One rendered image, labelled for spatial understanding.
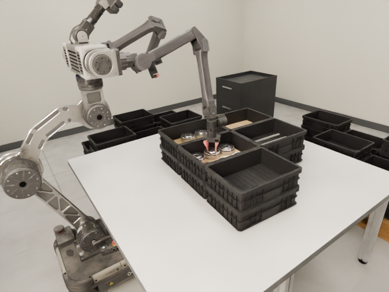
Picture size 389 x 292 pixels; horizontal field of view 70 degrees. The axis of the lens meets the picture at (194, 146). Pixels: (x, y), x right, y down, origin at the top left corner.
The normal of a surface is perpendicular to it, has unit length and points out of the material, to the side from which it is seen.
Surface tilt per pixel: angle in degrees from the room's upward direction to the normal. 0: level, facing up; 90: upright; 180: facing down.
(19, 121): 90
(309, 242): 0
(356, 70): 90
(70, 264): 0
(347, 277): 0
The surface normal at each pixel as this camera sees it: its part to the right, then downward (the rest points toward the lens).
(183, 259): -0.04, -0.90
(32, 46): 0.57, 0.34
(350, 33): -0.82, 0.28
